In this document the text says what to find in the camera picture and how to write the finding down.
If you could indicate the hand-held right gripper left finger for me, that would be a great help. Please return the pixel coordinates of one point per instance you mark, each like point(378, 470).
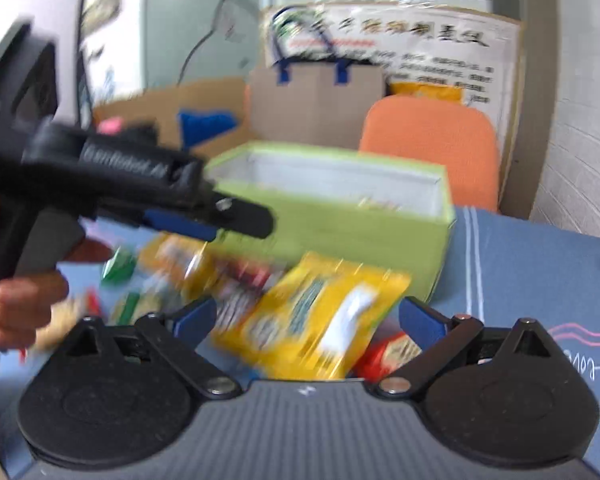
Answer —
point(196, 319)

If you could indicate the orange chair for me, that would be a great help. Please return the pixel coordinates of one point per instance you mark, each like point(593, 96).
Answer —
point(430, 150)

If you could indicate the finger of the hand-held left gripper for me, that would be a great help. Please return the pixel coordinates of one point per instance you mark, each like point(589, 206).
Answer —
point(180, 225)
point(245, 221)

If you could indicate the cardboard poster board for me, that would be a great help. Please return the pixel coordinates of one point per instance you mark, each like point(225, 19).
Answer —
point(430, 40)

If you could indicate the white cabinet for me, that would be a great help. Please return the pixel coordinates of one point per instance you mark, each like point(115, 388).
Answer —
point(115, 60)

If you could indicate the blue striped tablecloth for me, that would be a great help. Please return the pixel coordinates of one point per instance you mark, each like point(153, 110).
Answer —
point(520, 270)

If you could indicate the blue cloth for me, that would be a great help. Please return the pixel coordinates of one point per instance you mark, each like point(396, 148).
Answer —
point(205, 127)

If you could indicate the green pea snack packet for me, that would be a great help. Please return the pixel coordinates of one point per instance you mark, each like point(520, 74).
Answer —
point(135, 306)

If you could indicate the dark red snack packet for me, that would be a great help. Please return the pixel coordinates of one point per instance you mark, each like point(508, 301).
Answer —
point(240, 290)

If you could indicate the small red snack packet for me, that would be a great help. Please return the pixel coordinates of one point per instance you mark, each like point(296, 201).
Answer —
point(95, 302)

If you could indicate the small green snack packet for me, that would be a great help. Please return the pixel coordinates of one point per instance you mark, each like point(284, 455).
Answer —
point(118, 267)

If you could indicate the orange yellow snack packet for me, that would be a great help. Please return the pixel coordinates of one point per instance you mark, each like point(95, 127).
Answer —
point(175, 260)

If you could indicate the open cardboard box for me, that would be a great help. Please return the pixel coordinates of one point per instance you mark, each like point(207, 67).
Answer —
point(145, 105)

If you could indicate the large yellow snack packet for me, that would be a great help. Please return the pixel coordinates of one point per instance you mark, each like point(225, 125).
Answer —
point(300, 320)

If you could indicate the green storage box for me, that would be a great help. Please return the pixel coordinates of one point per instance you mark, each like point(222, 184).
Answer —
point(380, 240)

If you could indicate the small pink item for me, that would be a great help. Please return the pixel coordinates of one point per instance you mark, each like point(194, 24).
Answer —
point(111, 126)

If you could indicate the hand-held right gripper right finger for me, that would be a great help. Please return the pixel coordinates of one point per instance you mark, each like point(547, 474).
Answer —
point(421, 321)

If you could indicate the yellow packet behind chair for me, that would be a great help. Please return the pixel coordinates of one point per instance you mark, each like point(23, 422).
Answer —
point(430, 92)

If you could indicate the person's left hand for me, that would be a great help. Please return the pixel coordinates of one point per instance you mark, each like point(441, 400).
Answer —
point(25, 310)

